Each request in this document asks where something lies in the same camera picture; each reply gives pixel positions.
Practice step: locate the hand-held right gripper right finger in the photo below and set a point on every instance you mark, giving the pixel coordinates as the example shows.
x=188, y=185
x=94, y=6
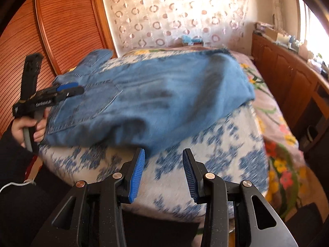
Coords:
x=190, y=177

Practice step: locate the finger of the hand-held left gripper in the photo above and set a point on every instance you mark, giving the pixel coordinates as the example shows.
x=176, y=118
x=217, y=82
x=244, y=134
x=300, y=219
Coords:
x=74, y=91
x=68, y=86

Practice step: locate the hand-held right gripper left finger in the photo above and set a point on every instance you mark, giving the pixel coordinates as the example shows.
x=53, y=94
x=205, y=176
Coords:
x=136, y=177

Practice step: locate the blue denim pants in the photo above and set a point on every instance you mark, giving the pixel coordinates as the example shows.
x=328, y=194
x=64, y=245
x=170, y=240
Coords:
x=154, y=95

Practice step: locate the person's left hand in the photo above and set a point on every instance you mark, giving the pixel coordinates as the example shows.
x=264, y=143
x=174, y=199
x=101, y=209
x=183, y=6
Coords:
x=16, y=131

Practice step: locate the blue floral white sheet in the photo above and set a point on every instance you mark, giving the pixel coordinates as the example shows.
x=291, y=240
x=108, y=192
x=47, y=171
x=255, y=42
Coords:
x=205, y=159

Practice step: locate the wooden slatted wardrobe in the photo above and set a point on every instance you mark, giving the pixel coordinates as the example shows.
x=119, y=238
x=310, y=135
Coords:
x=72, y=25

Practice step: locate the colourful floral blanket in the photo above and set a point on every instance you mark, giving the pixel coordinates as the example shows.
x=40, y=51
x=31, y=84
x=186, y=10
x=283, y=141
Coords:
x=272, y=118

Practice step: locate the circle-patterned sheer curtain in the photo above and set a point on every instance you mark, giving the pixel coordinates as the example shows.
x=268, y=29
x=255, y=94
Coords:
x=167, y=12

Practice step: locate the dark trash bin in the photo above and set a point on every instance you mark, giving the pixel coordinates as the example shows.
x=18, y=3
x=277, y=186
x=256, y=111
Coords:
x=310, y=135

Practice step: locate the wooden side cabinet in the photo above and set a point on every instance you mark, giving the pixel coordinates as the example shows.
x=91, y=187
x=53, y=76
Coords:
x=282, y=69

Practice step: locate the stack of papers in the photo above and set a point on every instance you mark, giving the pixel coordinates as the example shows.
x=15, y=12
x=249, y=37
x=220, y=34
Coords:
x=259, y=28

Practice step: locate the open cardboard box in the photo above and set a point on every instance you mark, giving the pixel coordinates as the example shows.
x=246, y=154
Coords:
x=272, y=33

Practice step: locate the blue bottle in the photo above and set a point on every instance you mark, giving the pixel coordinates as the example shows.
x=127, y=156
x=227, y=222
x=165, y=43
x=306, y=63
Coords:
x=292, y=40

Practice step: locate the pink jug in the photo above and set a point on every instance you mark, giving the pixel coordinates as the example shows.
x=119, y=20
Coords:
x=303, y=49

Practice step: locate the window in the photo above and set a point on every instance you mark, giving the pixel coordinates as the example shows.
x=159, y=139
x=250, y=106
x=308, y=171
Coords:
x=308, y=30

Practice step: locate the patterned window drape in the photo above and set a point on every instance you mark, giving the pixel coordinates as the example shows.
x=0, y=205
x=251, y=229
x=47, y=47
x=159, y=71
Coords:
x=277, y=5

